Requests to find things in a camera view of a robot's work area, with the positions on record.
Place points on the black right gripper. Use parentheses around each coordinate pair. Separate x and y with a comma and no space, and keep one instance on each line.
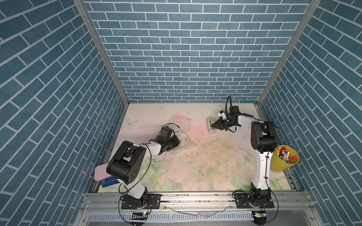
(219,125)

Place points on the aluminium corner post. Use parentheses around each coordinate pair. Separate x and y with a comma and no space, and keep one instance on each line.
(310,10)
(84,13)

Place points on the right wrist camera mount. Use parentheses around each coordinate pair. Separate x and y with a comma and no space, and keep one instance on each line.
(222,115)

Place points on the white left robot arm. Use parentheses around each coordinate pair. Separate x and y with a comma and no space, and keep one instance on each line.
(125,164)

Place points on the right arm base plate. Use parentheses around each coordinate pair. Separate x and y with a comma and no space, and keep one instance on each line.
(243,201)

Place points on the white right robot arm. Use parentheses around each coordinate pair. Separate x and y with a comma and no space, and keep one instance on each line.
(263,140)

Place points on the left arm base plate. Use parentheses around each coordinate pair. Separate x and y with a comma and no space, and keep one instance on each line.
(147,201)

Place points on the clear bubble wrap sheet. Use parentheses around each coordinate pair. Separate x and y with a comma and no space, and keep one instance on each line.
(179,153)

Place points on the grey tape dispenser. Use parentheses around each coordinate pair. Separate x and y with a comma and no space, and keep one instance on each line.
(210,122)

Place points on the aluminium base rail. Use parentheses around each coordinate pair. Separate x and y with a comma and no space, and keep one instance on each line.
(291,208)

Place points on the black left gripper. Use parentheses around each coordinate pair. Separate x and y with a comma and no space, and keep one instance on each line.
(176,142)

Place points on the yellow pen bucket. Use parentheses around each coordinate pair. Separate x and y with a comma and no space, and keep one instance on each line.
(283,158)

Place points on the blue box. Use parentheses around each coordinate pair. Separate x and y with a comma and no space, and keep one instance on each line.
(108,182)

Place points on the aluminium corner post right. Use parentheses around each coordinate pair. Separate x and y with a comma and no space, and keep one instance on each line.
(310,10)

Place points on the aluminium corner post left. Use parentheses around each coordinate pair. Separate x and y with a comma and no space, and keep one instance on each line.
(84,13)

